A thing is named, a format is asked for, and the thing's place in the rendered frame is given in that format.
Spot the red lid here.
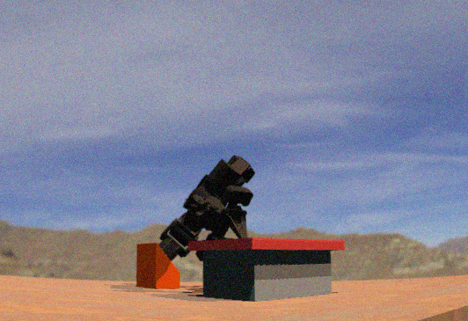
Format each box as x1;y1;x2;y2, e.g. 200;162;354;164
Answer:
188;237;345;252

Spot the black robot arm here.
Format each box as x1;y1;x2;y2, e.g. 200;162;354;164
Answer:
159;155;255;261

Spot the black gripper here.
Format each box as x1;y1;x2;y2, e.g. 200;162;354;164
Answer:
202;186;253;241

